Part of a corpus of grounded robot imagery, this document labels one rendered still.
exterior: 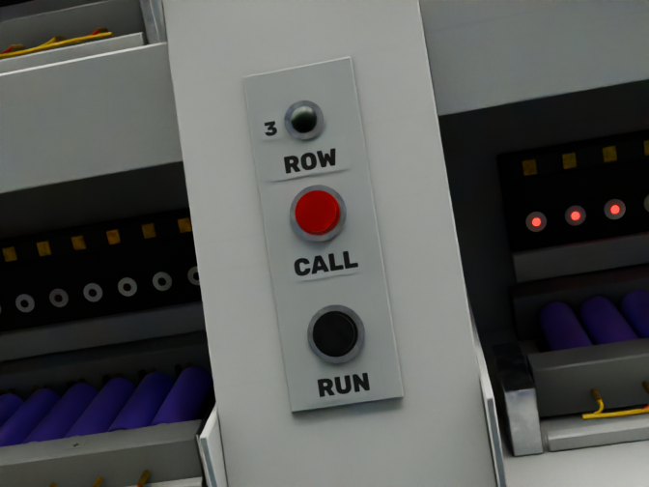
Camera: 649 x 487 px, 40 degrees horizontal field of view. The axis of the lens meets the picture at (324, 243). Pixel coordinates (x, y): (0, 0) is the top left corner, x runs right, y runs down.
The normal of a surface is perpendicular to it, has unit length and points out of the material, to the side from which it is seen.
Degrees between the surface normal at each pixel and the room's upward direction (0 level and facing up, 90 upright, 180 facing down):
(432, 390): 90
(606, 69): 109
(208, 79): 90
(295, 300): 90
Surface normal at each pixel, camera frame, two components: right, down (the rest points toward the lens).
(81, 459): -0.08, 0.26
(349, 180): -0.14, -0.07
